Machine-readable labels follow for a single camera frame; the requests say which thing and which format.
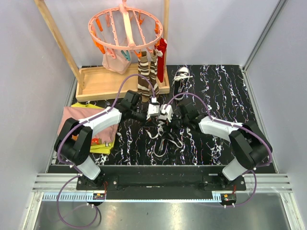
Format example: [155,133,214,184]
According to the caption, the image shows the pink hanging garment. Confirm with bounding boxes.
[102,53,131,74]

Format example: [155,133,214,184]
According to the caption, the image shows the pink round clip hanger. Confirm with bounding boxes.
[88,0,164,61]

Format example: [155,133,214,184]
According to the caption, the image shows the wooden drying rack stand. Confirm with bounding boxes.
[35,0,170,102]

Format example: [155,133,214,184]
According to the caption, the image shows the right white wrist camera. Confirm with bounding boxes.
[157,104,173,123]

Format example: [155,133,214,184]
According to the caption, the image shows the right brown striped sock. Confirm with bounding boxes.
[150,50,159,97]

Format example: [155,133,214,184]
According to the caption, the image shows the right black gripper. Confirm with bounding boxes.
[161,111,189,141]

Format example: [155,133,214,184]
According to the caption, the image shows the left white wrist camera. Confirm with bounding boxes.
[146,97,160,120]

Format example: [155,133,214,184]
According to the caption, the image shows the black white sneaker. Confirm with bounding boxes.
[172,67,192,101]
[154,121,170,158]

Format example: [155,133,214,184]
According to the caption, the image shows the pink folded t-shirt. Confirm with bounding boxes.
[57,104,118,144]

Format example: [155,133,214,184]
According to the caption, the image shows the black marble pattern mat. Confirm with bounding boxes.
[90,65,256,166]

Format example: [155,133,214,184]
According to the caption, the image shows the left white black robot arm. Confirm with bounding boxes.
[54,90,146,190]

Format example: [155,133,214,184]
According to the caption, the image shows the white shoelace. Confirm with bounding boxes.
[146,126,183,148]

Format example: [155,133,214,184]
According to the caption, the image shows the brown striped sock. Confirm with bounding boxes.
[137,51,150,103]
[150,50,159,97]

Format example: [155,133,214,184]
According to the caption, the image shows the purple cable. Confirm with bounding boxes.
[56,74,158,228]
[164,92,273,207]

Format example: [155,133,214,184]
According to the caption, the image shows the yellow-green folded garment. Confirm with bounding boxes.
[71,103,118,154]

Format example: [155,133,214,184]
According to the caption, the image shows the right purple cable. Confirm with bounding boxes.
[164,92,273,207]

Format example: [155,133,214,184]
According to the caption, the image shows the red hanging cloth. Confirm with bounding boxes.
[156,38,167,83]

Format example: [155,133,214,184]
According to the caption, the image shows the left brown striped sock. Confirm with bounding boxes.
[137,51,150,103]

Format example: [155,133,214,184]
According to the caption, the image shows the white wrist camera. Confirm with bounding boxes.
[157,104,173,123]
[146,97,160,120]

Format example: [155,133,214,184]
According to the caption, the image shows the grey slotted cable duct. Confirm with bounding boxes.
[42,192,106,202]

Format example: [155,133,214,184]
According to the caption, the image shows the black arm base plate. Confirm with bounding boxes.
[76,165,246,202]

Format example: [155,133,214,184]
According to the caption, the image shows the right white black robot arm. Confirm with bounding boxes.
[169,104,272,190]

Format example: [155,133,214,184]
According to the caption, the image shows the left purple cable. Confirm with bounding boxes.
[56,74,158,228]

